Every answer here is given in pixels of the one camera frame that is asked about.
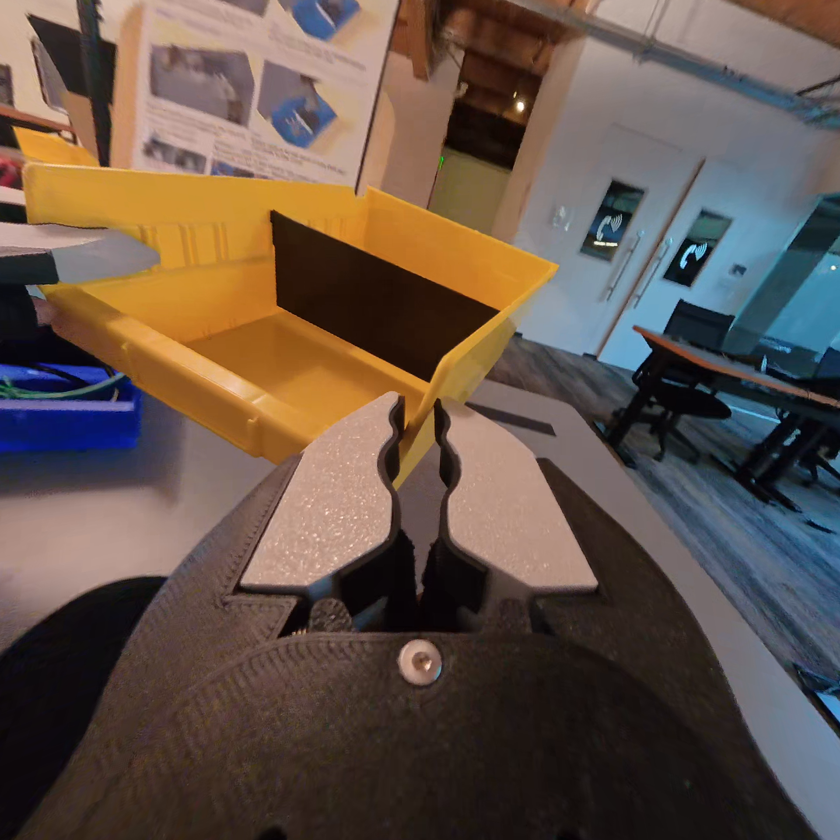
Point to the studio light on stand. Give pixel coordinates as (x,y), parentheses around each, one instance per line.
(95,79)

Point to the wooden office table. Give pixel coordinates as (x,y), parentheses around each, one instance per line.
(735,371)

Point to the blue plastic bin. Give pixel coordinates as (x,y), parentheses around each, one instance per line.
(65,426)

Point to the floor power strip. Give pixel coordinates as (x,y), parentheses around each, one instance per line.
(820,692)

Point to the instruction sign on white stand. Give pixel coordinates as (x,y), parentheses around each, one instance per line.
(262,79)

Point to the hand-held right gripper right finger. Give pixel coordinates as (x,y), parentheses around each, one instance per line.
(518,525)

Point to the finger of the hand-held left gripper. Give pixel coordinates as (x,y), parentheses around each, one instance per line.
(105,259)
(52,237)

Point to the black office chair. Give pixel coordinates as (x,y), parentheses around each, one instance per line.
(699,321)

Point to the wooden post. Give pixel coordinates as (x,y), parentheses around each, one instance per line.
(420,33)

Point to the grey desk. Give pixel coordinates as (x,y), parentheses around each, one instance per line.
(98,525)

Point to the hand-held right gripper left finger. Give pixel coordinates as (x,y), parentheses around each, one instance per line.
(321,518)

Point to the yellow plastic bin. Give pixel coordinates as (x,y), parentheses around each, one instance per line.
(295,367)

